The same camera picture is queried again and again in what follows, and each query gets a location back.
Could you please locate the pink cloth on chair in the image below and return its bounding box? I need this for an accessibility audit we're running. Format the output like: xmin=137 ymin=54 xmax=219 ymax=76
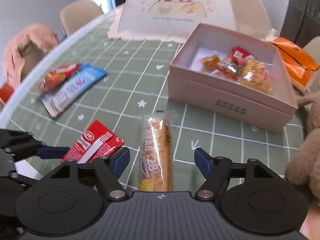
xmin=2 ymin=24 xmax=59 ymax=89

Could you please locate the light blue snack packet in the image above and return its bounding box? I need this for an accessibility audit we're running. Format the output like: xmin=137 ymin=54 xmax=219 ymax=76
xmin=41 ymin=63 xmax=107 ymax=118

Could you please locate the pink cardboard box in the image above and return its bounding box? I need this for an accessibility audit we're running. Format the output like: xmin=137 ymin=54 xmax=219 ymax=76
xmin=167 ymin=23 xmax=299 ymax=133

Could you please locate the brown plush toy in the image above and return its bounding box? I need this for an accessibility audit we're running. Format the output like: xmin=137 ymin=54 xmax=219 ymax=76
xmin=286 ymin=92 xmax=319 ymax=198

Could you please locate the red wrapped snack in box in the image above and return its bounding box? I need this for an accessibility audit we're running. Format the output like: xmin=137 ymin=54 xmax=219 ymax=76
xmin=216 ymin=47 xmax=256 ymax=81

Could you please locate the red spicy snack packet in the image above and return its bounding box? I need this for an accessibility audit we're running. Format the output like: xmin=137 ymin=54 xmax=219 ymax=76
xmin=61 ymin=120 xmax=125 ymax=164

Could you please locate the orange snack bag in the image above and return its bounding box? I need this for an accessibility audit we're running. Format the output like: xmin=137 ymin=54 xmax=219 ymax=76
xmin=269 ymin=37 xmax=319 ymax=94

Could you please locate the small orange candy in box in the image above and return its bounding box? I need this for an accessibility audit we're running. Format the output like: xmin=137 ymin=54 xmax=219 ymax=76
xmin=201 ymin=54 xmax=221 ymax=72

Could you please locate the white mesh food cover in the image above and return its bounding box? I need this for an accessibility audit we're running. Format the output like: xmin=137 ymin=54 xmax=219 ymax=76
xmin=107 ymin=0 xmax=275 ymax=43

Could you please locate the red chicken snack pouch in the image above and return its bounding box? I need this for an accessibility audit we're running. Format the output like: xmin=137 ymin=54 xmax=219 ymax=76
xmin=37 ymin=62 xmax=82 ymax=93

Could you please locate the bread stick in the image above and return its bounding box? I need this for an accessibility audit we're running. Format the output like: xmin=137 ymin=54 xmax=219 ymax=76
xmin=139 ymin=111 xmax=173 ymax=192

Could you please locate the green grid tablecloth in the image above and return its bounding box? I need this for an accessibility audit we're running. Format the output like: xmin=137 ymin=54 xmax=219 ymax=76
xmin=1 ymin=21 xmax=303 ymax=191

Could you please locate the yellow wrapped pastry in box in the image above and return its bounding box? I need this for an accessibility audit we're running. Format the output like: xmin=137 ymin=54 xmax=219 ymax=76
xmin=239 ymin=59 xmax=272 ymax=94

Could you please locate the beige dining chair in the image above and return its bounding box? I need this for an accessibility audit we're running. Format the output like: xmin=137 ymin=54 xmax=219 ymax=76
xmin=60 ymin=0 xmax=103 ymax=36

